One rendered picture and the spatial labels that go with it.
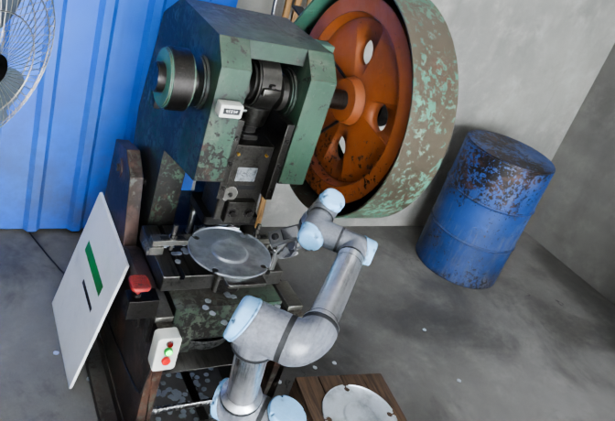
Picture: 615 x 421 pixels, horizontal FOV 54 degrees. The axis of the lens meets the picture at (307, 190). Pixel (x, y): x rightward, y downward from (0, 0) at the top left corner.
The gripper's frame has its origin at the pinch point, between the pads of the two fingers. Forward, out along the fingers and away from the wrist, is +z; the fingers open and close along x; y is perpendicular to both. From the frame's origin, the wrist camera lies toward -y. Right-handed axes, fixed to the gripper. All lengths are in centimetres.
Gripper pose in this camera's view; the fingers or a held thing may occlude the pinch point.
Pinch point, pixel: (277, 254)
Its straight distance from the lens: 201.2
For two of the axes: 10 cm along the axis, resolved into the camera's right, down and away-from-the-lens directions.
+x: -3.0, -8.4, 4.6
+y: 8.3, 0.0, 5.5
